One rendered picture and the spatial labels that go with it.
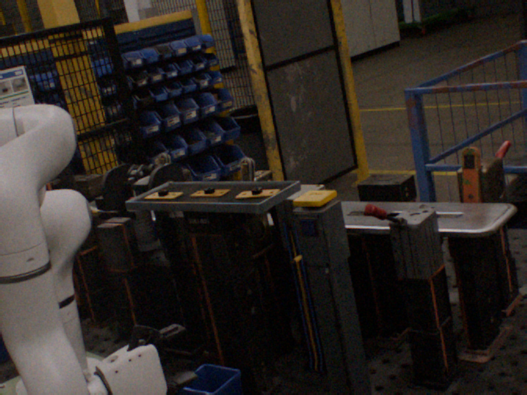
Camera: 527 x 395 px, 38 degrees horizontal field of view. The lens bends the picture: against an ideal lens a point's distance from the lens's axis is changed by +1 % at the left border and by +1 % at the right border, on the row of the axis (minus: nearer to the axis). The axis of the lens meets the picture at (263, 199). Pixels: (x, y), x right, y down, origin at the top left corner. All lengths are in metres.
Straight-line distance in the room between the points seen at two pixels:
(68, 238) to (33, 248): 0.46
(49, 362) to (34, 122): 0.37
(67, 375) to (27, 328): 0.09
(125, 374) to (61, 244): 0.40
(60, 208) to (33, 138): 0.41
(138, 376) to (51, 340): 0.19
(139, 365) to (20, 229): 0.33
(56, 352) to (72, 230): 0.45
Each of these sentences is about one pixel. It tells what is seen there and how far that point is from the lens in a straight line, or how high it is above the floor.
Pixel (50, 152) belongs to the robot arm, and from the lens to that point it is 1.23.
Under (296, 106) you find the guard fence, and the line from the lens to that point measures 5.14.
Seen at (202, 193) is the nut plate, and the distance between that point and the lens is 1.57.
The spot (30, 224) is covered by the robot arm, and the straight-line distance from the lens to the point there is 1.15.
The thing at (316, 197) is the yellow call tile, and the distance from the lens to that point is 1.39.
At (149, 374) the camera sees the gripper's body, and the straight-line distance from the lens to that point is 1.33.
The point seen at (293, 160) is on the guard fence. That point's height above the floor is 0.41.
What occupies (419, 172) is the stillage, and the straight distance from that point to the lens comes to 3.81.
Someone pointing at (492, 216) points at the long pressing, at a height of 1.00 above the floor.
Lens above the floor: 1.54
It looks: 15 degrees down
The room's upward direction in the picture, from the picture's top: 12 degrees counter-clockwise
